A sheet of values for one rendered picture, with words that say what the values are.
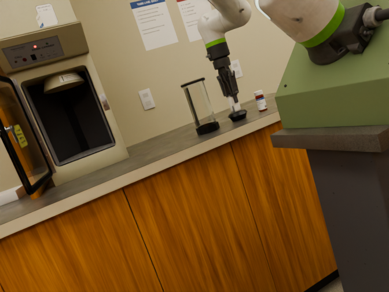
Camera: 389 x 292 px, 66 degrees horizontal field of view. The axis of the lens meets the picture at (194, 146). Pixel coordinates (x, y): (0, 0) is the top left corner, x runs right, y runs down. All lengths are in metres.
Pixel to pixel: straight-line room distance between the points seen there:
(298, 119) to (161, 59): 1.15
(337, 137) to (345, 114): 0.07
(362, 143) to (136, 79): 1.36
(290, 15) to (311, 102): 0.23
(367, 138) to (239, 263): 0.82
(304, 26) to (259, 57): 1.39
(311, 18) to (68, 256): 1.00
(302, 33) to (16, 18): 1.05
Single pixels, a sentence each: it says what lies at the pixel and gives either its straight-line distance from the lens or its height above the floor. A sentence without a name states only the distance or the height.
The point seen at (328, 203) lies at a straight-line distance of 0.96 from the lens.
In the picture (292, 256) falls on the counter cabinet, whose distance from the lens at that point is 1.50.
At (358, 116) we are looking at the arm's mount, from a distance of 0.77.
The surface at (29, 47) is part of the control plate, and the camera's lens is 1.29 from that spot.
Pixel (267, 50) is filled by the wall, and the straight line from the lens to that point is 2.20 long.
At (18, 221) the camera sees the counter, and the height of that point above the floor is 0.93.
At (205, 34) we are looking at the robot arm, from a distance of 1.33.
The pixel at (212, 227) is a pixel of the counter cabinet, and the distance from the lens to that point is 1.23.
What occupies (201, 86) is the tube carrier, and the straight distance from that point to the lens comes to 1.26.
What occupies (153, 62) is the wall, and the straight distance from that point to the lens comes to 1.85.
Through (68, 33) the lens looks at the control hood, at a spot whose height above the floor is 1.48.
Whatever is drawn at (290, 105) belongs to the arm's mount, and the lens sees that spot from 0.89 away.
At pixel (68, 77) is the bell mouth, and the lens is 1.37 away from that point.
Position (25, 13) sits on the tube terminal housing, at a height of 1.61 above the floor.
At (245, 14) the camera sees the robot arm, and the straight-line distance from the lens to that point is 1.28.
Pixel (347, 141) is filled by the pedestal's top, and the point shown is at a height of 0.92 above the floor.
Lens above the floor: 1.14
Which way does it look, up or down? 11 degrees down
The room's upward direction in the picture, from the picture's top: 19 degrees counter-clockwise
